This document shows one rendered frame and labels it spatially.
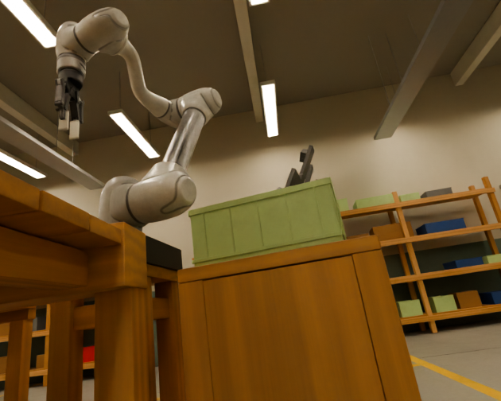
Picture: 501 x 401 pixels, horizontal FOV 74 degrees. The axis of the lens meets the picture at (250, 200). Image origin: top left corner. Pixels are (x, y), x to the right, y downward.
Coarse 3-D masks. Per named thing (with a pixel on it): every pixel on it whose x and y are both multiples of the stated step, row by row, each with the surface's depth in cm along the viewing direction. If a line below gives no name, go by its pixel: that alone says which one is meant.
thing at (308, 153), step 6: (306, 150) 107; (312, 150) 107; (300, 156) 107; (306, 156) 106; (312, 156) 109; (306, 162) 105; (294, 168) 95; (306, 168) 106; (294, 174) 96; (300, 174) 105; (288, 180) 95; (294, 180) 97; (300, 180) 103; (288, 186) 94
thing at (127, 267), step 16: (112, 224) 79; (128, 224) 81; (128, 240) 80; (144, 240) 90; (96, 256) 77; (112, 256) 76; (128, 256) 78; (144, 256) 88; (96, 272) 76; (112, 272) 75; (128, 272) 77; (144, 272) 86; (0, 288) 76; (16, 288) 76; (80, 288) 75; (96, 288) 75; (112, 288) 75; (144, 288) 85; (0, 304) 75; (16, 304) 79; (32, 304) 83
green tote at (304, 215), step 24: (288, 192) 90; (312, 192) 88; (192, 216) 97; (216, 216) 95; (240, 216) 92; (264, 216) 90; (288, 216) 88; (312, 216) 86; (336, 216) 85; (192, 240) 95; (216, 240) 93; (240, 240) 91; (264, 240) 89; (288, 240) 87; (312, 240) 84; (336, 240) 83
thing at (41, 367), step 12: (48, 312) 560; (0, 324) 571; (36, 324) 558; (48, 324) 554; (0, 336) 565; (36, 336) 546; (48, 336) 548; (48, 348) 542; (84, 348) 539; (0, 360) 552; (84, 360) 534; (0, 372) 547; (36, 372) 529
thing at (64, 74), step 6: (60, 72) 113; (66, 72) 113; (72, 72) 114; (78, 72) 115; (66, 78) 112; (72, 78) 113; (78, 78) 114; (66, 84) 111; (72, 84) 115; (78, 84) 116; (66, 90) 112; (78, 90) 118; (72, 96) 114
